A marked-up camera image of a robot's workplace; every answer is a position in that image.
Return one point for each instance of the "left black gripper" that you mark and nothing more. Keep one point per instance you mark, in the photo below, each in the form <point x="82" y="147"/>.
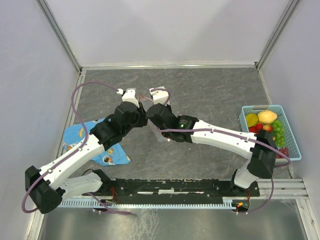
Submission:
<point x="143" y="121"/>

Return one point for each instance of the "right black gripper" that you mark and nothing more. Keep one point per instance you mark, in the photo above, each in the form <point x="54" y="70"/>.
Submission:
<point x="168" y="107"/>

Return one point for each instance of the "clear zip top bag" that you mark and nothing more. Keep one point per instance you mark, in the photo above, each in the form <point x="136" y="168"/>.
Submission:
<point x="147" y="102"/>

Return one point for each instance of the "light blue plastic basket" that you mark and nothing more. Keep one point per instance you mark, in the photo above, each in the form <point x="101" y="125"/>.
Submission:
<point x="290" y="142"/>

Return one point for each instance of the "orange peach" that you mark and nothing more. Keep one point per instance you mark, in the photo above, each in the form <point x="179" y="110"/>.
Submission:
<point x="268" y="128"/>

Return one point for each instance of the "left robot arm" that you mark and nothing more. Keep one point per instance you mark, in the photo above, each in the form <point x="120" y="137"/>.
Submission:
<point x="46" y="185"/>

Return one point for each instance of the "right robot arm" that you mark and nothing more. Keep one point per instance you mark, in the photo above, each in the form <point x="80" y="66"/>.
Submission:
<point x="259" y="149"/>

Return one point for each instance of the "blue patterned cloth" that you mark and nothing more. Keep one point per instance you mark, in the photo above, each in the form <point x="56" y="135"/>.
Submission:
<point x="114" y="156"/>

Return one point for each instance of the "yellow star fruit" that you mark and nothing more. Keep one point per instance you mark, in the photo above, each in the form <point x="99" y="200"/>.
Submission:
<point x="251" y="119"/>

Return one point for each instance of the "red strawberry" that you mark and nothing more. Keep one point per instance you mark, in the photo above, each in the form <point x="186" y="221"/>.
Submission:
<point x="259" y="126"/>

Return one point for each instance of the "yellow lemon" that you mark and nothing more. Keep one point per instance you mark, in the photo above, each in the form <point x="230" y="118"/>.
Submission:
<point x="267" y="116"/>

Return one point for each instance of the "green grapes bunch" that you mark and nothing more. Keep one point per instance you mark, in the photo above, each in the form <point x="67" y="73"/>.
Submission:
<point x="279" y="131"/>

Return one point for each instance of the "purple grapes bunch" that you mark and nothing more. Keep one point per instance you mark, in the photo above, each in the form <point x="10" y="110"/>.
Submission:
<point x="284" y="151"/>

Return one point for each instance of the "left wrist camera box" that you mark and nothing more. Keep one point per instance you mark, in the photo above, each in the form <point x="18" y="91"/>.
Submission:
<point x="130" y="96"/>

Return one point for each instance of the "aluminium frame back rail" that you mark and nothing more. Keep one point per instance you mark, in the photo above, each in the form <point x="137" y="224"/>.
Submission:
<point x="167" y="66"/>

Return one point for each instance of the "aluminium frame left post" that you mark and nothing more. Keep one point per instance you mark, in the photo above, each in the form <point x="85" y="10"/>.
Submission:
<point x="48" y="14"/>

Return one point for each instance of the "aluminium frame post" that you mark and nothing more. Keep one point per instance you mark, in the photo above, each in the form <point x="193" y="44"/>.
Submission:
<point x="48" y="14"/>
<point x="277" y="32"/>

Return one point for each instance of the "aluminium frame right post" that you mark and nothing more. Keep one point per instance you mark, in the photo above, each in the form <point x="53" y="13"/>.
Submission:
<point x="277" y="32"/>

